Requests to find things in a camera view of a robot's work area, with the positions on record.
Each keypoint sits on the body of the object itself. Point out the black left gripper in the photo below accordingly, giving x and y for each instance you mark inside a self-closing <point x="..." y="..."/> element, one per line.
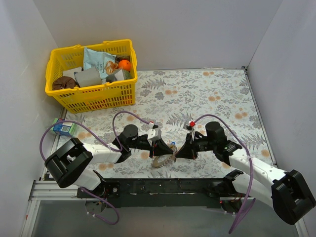
<point x="152" y="148"/>

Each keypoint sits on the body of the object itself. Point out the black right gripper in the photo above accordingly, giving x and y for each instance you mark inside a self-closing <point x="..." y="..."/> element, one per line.
<point x="193" y="147"/>

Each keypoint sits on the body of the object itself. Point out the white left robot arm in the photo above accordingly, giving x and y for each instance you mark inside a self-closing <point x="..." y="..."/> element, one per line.
<point x="68" y="164"/>

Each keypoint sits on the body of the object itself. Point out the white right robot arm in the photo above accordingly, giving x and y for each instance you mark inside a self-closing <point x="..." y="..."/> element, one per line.
<point x="269" y="177"/>

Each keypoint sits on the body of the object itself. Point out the yellow plastic basket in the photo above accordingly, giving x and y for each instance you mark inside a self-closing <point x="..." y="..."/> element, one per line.
<point x="114" y="90"/>

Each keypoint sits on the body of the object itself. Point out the orange fruit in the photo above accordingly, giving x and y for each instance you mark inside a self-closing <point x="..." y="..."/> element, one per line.
<point x="125" y="65"/>

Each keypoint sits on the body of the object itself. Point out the green blue carton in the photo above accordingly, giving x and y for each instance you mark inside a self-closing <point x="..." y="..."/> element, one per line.
<point x="64" y="129"/>

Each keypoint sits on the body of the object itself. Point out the grey cardboard box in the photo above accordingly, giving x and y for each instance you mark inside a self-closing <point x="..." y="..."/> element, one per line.
<point x="89" y="77"/>

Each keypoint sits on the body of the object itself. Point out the light blue chips bag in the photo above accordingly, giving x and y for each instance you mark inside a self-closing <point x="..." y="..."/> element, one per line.
<point x="103" y="62"/>

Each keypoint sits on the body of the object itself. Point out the brown round bun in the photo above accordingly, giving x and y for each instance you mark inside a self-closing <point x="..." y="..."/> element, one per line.
<point x="64" y="82"/>

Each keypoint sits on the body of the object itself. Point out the white box in basket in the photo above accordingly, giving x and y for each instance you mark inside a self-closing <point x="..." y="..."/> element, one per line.
<point x="71" y="72"/>

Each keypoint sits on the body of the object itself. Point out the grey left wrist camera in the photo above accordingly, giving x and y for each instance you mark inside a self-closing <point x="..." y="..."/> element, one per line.
<point x="154" y="133"/>

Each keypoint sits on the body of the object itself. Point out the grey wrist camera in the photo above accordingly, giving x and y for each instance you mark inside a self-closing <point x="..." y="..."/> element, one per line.
<point x="189" y="125"/>
<point x="154" y="133"/>

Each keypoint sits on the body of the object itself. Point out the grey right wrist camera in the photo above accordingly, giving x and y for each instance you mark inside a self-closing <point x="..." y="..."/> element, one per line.
<point x="189" y="125"/>

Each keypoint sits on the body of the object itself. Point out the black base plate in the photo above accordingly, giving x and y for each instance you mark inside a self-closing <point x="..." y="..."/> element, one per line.
<point x="161" y="192"/>

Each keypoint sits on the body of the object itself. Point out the aluminium frame rail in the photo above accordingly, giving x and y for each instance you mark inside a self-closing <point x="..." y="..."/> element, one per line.
<point x="49" y="190"/>

